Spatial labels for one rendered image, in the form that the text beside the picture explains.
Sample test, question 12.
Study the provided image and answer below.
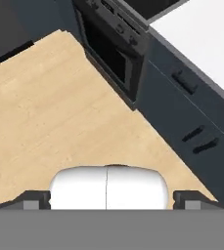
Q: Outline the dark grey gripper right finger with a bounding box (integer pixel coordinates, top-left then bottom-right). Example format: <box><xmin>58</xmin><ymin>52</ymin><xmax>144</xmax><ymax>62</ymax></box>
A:
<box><xmin>172</xmin><ymin>189</ymin><xmax>223</xmax><ymax>211</ymax></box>

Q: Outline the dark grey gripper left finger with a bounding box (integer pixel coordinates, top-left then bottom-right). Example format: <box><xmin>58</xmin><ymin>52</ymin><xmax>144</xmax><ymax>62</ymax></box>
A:
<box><xmin>0</xmin><ymin>189</ymin><xmax>52</xmax><ymax>211</ymax></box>

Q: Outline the dark blue cupboard door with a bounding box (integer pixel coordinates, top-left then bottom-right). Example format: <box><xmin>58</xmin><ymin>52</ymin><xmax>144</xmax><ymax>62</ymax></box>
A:
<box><xmin>137</xmin><ymin>61</ymin><xmax>216</xmax><ymax>188</ymax></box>
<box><xmin>187</xmin><ymin>106</ymin><xmax>224</xmax><ymax>210</ymax></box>

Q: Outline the white rounded object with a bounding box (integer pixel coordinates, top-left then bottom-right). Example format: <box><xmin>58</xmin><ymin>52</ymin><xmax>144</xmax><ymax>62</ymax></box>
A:
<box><xmin>48</xmin><ymin>164</ymin><xmax>170</xmax><ymax>211</ymax></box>

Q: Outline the dark blue drawer front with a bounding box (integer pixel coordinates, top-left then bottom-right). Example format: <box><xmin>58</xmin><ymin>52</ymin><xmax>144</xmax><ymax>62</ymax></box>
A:
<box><xmin>147</xmin><ymin>29</ymin><xmax>224</xmax><ymax>145</ymax></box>

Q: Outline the black oven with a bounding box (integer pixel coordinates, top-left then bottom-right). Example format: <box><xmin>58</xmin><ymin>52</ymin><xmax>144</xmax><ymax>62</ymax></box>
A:
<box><xmin>71</xmin><ymin>0</ymin><xmax>153</xmax><ymax>112</ymax></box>

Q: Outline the dark blue cupboard run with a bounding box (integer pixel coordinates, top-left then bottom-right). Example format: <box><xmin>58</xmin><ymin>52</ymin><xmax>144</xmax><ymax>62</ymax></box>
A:
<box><xmin>0</xmin><ymin>0</ymin><xmax>84</xmax><ymax>71</ymax></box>

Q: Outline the black hob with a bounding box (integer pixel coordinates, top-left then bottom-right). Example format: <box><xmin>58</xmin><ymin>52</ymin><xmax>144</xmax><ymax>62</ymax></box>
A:
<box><xmin>115</xmin><ymin>0</ymin><xmax>190</xmax><ymax>24</ymax></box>

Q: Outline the black cupboard door handle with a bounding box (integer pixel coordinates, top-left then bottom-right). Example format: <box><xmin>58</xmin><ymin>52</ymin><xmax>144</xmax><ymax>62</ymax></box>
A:
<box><xmin>181</xmin><ymin>124</ymin><xmax>205</xmax><ymax>143</ymax></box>
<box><xmin>192</xmin><ymin>137</ymin><xmax>221</xmax><ymax>155</ymax></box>

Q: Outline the black drawer handle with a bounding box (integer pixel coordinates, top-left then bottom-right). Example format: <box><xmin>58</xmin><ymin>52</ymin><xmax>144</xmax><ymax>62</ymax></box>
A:
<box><xmin>170</xmin><ymin>69</ymin><xmax>199</xmax><ymax>96</ymax></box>

